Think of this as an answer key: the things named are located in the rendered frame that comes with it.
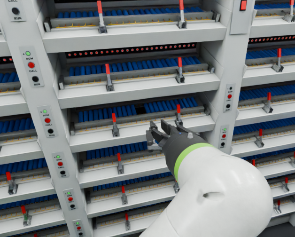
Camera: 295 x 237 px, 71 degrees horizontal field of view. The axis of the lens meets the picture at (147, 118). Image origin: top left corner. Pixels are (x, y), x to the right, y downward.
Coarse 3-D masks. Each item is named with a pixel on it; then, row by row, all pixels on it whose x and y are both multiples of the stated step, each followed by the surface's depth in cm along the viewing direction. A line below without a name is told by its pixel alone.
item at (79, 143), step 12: (204, 96) 95; (72, 120) 87; (144, 120) 88; (192, 120) 89; (204, 120) 89; (216, 120) 87; (72, 132) 80; (96, 132) 83; (108, 132) 83; (120, 132) 83; (132, 132) 83; (144, 132) 84; (72, 144) 78; (84, 144) 79; (96, 144) 80; (108, 144) 82; (120, 144) 84
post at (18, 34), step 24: (0, 0) 55; (24, 0) 56; (24, 24) 58; (24, 72) 63; (48, 72) 65; (48, 96) 68; (48, 144) 75; (48, 168) 80; (72, 168) 82; (72, 216) 93
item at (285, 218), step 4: (284, 216) 144; (288, 216) 144; (272, 220) 142; (276, 220) 142; (280, 220) 143; (284, 220) 144; (288, 220) 145; (268, 224) 142; (272, 224) 143; (276, 224) 144
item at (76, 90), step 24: (120, 48) 82; (144, 48) 85; (168, 48) 87; (192, 48) 90; (72, 72) 77; (96, 72) 81; (120, 72) 77; (144, 72) 79; (168, 72) 81; (192, 72) 82; (216, 72) 82; (72, 96) 70; (96, 96) 72; (120, 96) 74; (144, 96) 77
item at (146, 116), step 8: (160, 112) 89; (168, 112) 89; (176, 112) 89; (184, 112) 91; (192, 112) 92; (200, 112) 91; (96, 120) 84; (104, 120) 84; (112, 120) 84; (120, 120) 85; (128, 120) 86; (136, 120) 86; (80, 128) 83; (96, 128) 83
